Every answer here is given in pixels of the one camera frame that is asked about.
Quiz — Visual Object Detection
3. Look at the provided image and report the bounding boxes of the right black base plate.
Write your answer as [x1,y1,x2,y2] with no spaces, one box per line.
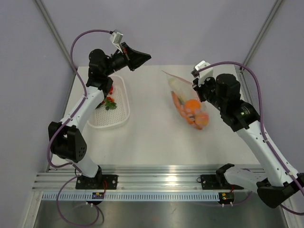
[196,174,244,190]

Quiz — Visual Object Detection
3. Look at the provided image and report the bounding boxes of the orange persimmon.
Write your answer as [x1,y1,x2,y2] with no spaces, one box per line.
[183,99,201,115]

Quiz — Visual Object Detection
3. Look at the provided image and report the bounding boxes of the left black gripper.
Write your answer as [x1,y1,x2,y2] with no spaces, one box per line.
[104,43,151,77]

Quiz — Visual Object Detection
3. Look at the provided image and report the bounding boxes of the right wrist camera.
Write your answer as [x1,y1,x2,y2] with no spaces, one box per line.
[191,60,213,86]

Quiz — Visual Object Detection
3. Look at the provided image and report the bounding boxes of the clear pink-dotted zip bag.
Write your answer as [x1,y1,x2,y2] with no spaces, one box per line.
[162,70,209,130]

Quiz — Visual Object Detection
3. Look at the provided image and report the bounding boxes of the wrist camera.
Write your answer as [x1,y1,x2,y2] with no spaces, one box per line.
[191,60,213,86]
[110,29,124,47]

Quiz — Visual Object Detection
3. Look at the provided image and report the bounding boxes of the aluminium mounting rail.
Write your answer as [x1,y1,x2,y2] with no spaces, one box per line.
[32,165,218,192]

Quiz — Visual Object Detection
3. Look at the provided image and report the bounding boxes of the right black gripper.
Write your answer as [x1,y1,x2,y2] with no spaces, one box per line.
[193,75,226,112]

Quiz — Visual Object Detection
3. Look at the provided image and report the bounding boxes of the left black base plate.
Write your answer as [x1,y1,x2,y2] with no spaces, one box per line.
[76,174,118,190]

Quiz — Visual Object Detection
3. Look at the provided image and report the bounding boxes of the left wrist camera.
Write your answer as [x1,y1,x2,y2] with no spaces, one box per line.
[110,29,124,47]

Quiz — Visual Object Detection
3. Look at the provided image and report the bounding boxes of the left aluminium frame post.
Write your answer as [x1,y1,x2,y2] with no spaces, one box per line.
[33,0,73,70]

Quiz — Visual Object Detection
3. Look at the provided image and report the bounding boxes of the white slotted cable duct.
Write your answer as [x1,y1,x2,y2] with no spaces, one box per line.
[42,191,219,202]

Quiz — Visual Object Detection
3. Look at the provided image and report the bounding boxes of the green celery stalk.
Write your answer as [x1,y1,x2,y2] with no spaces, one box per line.
[168,77,186,102]

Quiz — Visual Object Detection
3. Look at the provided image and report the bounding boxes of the white perforated plastic basket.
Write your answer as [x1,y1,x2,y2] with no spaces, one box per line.
[87,75,130,130]

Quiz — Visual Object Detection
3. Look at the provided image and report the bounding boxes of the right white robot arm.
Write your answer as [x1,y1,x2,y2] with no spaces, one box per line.
[192,74,304,209]

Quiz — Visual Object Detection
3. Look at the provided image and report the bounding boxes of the right aluminium frame post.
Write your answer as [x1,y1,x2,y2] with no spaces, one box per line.
[239,0,285,72]

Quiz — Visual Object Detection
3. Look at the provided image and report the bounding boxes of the red chili peppers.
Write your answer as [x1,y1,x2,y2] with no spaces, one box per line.
[102,86,117,111]

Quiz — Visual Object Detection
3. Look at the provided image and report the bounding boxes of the purple sweet potato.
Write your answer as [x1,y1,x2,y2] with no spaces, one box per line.
[171,91,203,130]

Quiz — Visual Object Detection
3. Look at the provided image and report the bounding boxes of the aluminium frame post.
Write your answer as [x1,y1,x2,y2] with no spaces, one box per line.
[239,0,285,72]
[33,0,73,70]

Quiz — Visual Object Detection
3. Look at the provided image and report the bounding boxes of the orange peach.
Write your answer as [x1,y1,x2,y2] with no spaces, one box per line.
[194,112,209,129]

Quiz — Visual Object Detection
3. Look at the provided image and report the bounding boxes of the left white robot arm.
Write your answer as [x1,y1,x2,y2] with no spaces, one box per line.
[48,42,151,190]

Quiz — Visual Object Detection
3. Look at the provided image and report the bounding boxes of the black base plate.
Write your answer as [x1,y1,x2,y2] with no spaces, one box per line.
[196,174,244,190]
[76,174,118,190]

